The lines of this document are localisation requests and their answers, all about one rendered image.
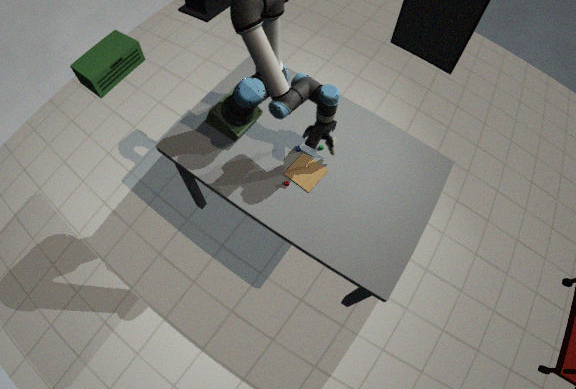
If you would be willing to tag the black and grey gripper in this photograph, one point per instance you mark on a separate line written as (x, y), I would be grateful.
(330, 142)

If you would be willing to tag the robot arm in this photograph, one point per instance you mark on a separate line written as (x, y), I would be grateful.
(246, 19)

